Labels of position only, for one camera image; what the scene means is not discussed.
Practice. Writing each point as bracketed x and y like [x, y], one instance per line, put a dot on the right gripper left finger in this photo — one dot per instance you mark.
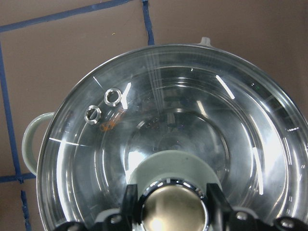
[119, 219]

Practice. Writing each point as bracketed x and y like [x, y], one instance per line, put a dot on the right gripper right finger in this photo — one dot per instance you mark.
[223, 217]

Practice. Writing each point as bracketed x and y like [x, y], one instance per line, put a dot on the glass pot lid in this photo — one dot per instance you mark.
[173, 134]

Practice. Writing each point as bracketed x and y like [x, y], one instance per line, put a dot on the mint green electric pot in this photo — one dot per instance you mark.
[30, 144]

